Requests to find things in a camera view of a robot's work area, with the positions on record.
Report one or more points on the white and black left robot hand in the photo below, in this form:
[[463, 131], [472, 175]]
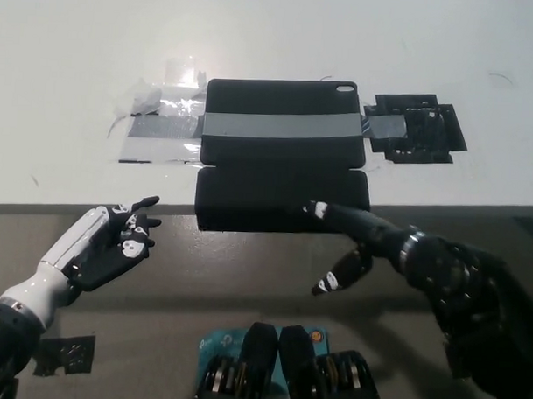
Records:
[[54, 264]]

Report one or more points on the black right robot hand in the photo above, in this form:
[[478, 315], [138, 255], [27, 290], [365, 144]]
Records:
[[370, 231]]

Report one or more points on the black tablet cover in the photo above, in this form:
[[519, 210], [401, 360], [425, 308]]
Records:
[[271, 182]]

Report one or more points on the black floor tape marker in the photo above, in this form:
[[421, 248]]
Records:
[[68, 354]]

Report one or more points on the short grey tape piece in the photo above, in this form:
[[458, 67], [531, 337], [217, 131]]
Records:
[[386, 126]]

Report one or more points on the pale grey tape piece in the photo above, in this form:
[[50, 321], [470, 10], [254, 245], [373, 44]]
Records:
[[152, 149]]

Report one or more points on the shiny dark grey tape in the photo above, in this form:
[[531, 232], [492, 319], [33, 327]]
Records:
[[166, 126]]

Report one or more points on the crumpled clear tape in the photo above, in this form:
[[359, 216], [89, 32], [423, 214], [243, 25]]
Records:
[[143, 96]]

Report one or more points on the clear tape piece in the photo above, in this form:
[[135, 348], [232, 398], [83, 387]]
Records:
[[183, 72]]

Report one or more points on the black plastic bracket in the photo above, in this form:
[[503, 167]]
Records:
[[426, 126]]

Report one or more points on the grey duct tape strip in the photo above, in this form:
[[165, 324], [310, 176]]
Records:
[[282, 125]]

